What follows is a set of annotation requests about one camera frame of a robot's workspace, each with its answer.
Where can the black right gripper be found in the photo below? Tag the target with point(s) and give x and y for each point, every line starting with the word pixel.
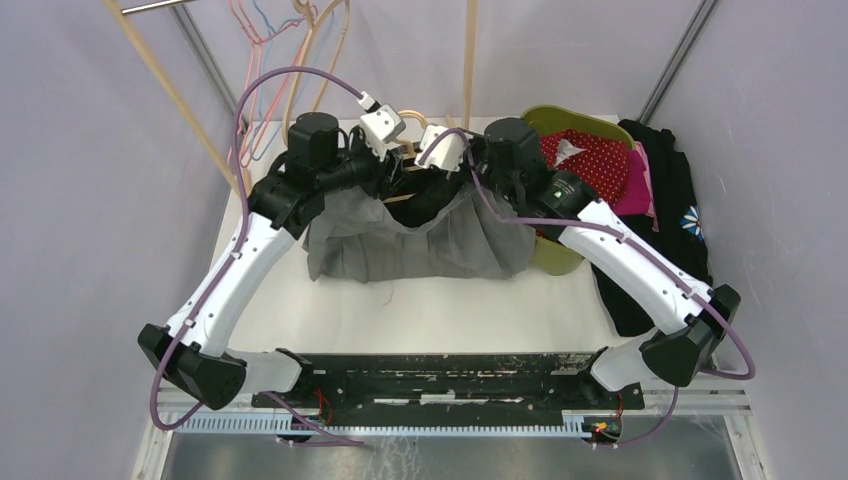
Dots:
pixel 478 140

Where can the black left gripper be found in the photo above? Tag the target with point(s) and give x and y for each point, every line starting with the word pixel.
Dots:
pixel 381 183

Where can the grey skirt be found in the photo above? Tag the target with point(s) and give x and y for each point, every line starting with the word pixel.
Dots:
pixel 357 238

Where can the red polka dot skirt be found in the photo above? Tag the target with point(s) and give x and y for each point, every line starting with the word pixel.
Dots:
pixel 599 162

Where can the pink wire hanger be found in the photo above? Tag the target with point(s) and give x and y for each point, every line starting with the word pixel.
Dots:
pixel 255 45
pixel 282 41

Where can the magenta pleated skirt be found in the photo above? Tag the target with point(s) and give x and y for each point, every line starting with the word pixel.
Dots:
pixel 637 194

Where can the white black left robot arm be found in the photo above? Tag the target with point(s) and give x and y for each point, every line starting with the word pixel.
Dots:
pixel 191 350

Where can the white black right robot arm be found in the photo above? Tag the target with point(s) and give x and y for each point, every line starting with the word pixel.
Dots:
pixel 689 317

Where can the olive green laundry basket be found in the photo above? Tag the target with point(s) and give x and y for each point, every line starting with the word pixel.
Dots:
pixel 551 257

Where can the wooden clothes rack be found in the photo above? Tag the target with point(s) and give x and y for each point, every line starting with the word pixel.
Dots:
pixel 121 15

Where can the black floral garment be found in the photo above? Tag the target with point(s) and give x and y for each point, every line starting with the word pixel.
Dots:
pixel 675 230

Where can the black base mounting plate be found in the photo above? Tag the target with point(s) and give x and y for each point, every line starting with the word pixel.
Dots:
pixel 537 394

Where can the left metal wall rail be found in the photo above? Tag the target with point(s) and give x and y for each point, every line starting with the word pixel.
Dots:
pixel 204 56

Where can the metal wall rail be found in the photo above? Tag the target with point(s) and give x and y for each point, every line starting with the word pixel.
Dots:
pixel 204 56
pixel 678 58

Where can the aluminium rail frame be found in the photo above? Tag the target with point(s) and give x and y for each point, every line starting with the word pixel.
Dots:
pixel 705 398

